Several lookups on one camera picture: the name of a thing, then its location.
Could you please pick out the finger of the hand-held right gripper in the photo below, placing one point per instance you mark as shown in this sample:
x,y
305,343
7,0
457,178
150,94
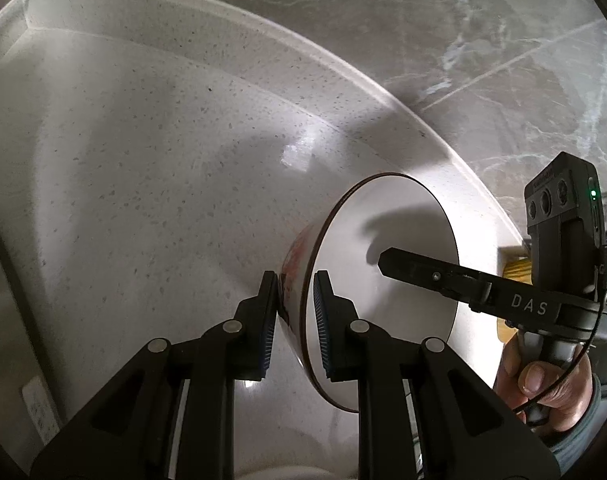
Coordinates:
x,y
423,272

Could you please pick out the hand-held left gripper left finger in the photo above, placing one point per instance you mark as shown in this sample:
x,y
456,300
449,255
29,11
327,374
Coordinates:
x,y
268,330

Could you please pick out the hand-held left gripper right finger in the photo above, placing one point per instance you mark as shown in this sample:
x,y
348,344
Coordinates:
x,y
321,332

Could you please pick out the red floral bowl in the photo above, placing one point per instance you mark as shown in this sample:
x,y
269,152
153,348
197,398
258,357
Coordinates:
x,y
408,230

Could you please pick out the person's right forearm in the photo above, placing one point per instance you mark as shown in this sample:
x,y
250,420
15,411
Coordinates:
x,y
583,440

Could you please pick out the person's right hand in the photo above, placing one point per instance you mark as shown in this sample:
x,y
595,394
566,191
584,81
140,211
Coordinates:
x,y
563,400

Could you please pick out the yellow ribbed object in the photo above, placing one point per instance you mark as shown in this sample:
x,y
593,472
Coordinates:
x,y
517,269

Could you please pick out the white rectangular label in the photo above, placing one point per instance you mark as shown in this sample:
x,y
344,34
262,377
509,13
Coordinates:
x,y
39,405

